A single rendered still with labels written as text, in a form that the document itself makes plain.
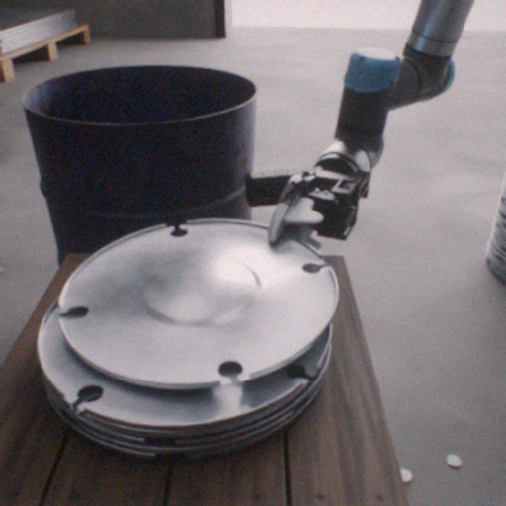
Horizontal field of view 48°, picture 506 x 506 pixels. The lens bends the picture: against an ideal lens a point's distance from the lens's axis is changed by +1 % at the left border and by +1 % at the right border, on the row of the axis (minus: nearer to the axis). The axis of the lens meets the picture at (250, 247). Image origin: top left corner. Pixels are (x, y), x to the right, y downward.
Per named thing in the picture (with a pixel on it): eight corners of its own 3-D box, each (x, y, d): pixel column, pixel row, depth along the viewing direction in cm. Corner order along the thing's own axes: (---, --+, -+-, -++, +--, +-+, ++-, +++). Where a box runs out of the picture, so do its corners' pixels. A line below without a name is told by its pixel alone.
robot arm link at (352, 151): (322, 138, 86) (320, 187, 91) (312, 149, 83) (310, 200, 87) (372, 145, 84) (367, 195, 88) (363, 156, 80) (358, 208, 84)
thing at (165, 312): (58, 246, 69) (57, 241, 69) (284, 210, 76) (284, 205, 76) (60, 425, 46) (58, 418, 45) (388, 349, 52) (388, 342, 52)
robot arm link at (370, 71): (385, 40, 89) (371, 108, 95) (337, 49, 82) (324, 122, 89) (428, 53, 84) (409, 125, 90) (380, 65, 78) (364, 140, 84)
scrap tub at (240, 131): (106, 253, 148) (78, 61, 124) (267, 264, 143) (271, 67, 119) (28, 359, 112) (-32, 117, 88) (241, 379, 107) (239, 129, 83)
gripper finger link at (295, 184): (289, 194, 69) (313, 167, 76) (277, 191, 70) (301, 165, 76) (288, 227, 72) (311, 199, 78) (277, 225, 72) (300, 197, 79)
